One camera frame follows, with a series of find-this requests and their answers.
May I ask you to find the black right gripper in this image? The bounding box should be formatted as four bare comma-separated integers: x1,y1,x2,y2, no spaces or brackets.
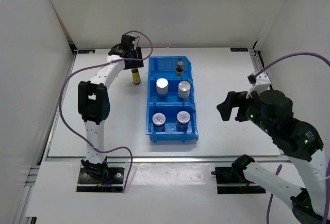
216,87,275,136

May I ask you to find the yellow oil bottle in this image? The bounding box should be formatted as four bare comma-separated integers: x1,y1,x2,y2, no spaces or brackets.
131,68,141,85
176,61,184,77

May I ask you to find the silver-lid shaker blue label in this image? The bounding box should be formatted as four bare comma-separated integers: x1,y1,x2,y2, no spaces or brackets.
177,81,191,102

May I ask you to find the white-lid spice jar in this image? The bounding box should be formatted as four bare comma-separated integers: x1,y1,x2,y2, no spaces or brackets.
152,113,166,132
176,110,191,132

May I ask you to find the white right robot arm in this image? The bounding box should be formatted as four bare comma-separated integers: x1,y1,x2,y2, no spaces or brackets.
217,90,329,223

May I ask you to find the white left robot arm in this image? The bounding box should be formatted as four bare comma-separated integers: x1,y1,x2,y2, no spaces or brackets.
78,34,143,183

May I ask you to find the blue bin near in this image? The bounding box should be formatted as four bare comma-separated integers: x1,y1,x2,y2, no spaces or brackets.
146,103,199,142

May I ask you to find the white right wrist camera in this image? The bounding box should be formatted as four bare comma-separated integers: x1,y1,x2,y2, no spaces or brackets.
246,72,271,99

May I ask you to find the right side aluminium rail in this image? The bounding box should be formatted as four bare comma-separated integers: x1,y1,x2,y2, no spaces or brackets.
249,50,294,163

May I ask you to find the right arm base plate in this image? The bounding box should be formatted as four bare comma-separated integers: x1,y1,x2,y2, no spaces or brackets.
211,167,266,195

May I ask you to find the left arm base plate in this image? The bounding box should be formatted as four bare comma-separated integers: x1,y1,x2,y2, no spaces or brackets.
76,166,125,193

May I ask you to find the aluminium table edge rail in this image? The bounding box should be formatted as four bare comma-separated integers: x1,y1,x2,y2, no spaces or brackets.
43,155,289,163

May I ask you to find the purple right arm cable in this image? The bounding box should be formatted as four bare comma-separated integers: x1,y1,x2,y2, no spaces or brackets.
247,52,330,224

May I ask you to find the left side aluminium rail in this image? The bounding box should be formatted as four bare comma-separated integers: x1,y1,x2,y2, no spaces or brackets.
26,51,75,170

